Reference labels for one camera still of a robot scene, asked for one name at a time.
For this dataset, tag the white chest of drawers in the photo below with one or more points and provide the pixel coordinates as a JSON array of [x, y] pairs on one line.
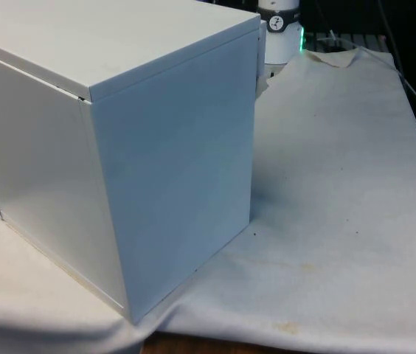
[[163, 147]]

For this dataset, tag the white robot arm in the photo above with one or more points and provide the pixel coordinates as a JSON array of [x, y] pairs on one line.
[[280, 33]]

